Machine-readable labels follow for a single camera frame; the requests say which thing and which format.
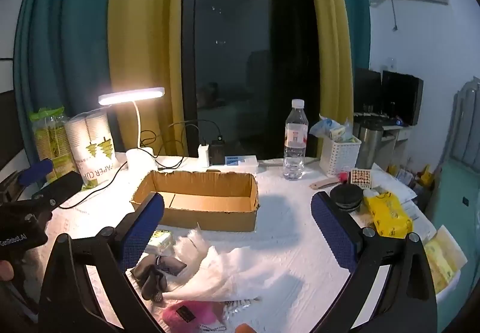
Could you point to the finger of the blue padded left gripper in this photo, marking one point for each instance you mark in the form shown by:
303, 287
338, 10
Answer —
37, 172

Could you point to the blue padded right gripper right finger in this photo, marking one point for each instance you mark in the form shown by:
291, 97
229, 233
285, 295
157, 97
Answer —
339, 229

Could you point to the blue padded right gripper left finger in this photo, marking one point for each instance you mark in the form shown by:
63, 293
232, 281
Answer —
136, 229

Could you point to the white towel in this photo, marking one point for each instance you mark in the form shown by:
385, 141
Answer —
238, 275

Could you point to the person left hand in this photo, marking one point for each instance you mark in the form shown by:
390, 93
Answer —
6, 271

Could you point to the small cartoon tissue pack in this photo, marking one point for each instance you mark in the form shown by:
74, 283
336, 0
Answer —
160, 241

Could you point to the green paper cup sleeve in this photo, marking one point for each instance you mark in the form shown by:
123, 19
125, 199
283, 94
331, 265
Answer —
51, 140

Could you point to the round black case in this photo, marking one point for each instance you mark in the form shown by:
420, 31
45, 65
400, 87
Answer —
347, 197

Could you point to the yellow tissue pack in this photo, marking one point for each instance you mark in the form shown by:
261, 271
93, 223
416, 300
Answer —
390, 219

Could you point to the clear bubble wrap bag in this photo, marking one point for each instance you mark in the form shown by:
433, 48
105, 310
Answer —
191, 249

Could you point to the pink utility knife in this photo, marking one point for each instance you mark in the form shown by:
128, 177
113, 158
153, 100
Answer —
325, 183

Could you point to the dark grey cloth pouch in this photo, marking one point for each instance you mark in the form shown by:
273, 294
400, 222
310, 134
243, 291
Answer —
152, 272

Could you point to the white desk lamp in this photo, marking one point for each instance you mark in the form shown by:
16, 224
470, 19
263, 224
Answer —
138, 159

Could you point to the paper cup sleeve white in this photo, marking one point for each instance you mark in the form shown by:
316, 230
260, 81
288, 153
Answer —
92, 146

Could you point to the patterned small card box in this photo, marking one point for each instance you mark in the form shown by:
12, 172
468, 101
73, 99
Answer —
361, 177

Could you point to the open cardboard box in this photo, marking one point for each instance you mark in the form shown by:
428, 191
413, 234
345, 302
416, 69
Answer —
211, 200

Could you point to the white perforated basket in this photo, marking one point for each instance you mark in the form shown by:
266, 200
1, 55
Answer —
337, 157

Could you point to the white charger plug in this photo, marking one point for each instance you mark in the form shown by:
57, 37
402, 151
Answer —
203, 156

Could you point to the pink fluffy pouch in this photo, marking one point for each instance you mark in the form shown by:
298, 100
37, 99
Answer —
195, 316

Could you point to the yellow snack bag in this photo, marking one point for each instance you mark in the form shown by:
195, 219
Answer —
446, 259

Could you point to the black charger plug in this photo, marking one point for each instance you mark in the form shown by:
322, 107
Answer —
216, 151

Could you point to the steel thermos mug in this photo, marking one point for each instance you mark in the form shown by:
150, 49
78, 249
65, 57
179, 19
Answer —
370, 135

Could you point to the clear water bottle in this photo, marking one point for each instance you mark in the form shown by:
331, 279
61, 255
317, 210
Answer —
295, 142

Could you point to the teal curtain left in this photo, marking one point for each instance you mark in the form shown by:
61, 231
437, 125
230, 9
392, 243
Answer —
60, 59

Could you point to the white power strip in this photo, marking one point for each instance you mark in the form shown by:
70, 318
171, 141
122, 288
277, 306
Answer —
238, 164

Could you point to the yellow curtain right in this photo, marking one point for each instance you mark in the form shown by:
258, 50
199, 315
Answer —
336, 81

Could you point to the yellow curtain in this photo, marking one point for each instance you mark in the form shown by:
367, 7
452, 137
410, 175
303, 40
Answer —
144, 48
336, 81

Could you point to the black computer monitor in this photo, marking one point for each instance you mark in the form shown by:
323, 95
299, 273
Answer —
402, 97

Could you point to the yellow curtain left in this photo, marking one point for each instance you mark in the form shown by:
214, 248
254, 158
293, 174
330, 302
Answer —
144, 48

